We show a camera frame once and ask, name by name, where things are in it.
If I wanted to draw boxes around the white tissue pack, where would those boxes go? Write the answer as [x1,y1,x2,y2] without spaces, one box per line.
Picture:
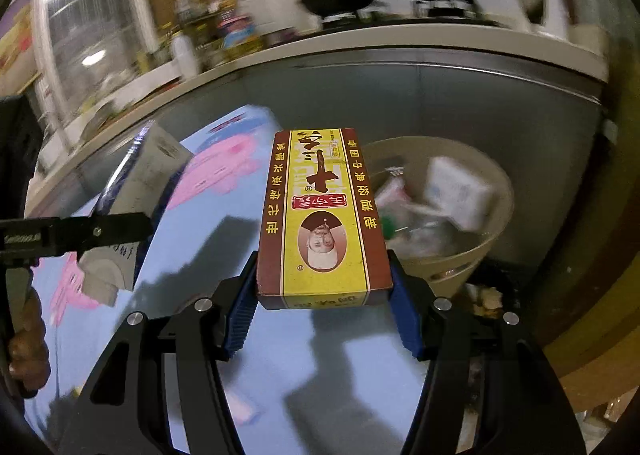
[424,157,496,233]

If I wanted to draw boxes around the yellow brown spice box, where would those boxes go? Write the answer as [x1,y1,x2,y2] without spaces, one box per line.
[256,128,393,310]

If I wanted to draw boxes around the clear plastic bottle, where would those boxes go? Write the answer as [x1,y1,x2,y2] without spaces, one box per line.
[381,204,480,259]

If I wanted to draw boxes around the beige trash bin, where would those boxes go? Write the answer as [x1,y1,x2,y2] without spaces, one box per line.
[363,136,514,298]

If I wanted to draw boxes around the grey kitchen cabinets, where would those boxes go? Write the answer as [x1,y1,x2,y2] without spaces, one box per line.
[30,48,608,265]

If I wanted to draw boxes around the person left hand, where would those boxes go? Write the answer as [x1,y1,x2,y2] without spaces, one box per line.
[9,288,51,391]

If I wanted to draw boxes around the blue cartoon pig tablecloth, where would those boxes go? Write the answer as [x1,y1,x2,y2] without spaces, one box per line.
[26,105,422,454]

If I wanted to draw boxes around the window with grille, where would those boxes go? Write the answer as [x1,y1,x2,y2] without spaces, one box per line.
[36,0,154,124]

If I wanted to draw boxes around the white plastic jug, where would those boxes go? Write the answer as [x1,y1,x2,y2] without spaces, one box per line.
[170,30,201,79]

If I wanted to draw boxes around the spice rack with bottles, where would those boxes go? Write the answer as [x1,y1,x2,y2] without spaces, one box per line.
[134,0,241,76]

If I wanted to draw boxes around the cooking oil bottle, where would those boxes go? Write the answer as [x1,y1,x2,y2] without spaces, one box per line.
[218,15,264,60]

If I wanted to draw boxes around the gas stove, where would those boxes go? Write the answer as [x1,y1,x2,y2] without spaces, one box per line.
[319,1,506,32]

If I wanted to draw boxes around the fruit wall poster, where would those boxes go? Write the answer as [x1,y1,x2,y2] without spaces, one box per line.
[0,0,38,96]

